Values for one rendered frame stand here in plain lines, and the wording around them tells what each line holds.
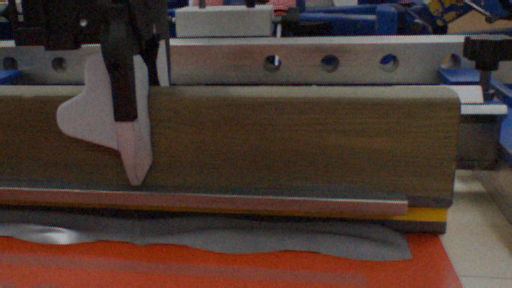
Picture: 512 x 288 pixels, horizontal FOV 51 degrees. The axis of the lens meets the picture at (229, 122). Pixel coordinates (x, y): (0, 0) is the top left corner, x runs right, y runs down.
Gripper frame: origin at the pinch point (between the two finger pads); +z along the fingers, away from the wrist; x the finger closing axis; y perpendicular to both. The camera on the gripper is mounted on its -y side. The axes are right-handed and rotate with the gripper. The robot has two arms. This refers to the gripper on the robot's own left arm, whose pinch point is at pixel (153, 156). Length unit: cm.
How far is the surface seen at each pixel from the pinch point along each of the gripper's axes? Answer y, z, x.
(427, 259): -18.3, 5.2, 3.7
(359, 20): -20, 0, -76
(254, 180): -7.4, 1.0, 1.6
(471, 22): -135, 43, -414
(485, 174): -24.8, 4.2, -7.6
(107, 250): 2.3, 4.9, 4.6
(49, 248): 6.4, 4.9, 4.7
